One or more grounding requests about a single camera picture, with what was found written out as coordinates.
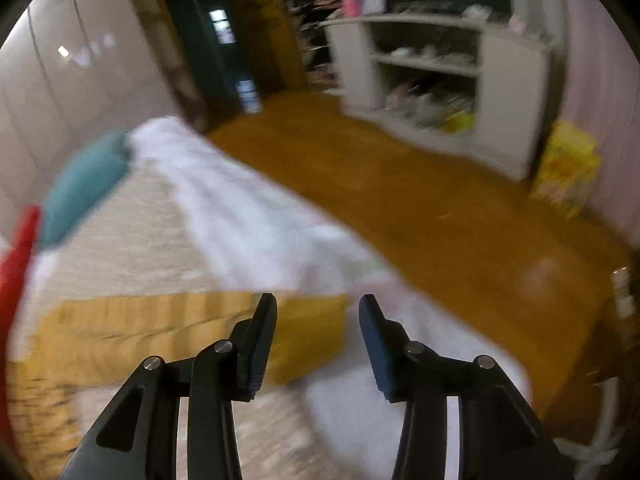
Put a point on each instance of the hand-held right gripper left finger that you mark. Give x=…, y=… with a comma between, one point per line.
x=257, y=360

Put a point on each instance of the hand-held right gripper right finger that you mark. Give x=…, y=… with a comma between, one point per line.
x=375, y=350

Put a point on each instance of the yellow striped shirt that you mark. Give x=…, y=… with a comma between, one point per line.
x=150, y=320

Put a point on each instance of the bed with beige dotted cover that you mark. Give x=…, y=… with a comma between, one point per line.
x=240, y=210

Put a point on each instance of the teal pillow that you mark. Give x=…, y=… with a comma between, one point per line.
x=85, y=185

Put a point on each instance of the red quilt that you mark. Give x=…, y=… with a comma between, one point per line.
x=17, y=265

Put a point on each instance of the yellow printed box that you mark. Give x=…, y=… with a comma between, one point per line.
x=567, y=170

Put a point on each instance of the white shelf unit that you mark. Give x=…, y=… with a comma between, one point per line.
x=505, y=100

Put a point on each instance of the glossy beige wardrobe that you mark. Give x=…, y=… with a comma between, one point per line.
x=75, y=100

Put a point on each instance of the dark cluttered rack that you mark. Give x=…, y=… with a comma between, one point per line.
x=310, y=25

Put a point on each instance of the pink container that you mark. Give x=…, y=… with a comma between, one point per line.
x=351, y=2

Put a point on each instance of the wooden door frame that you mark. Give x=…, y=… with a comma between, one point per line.
x=280, y=35

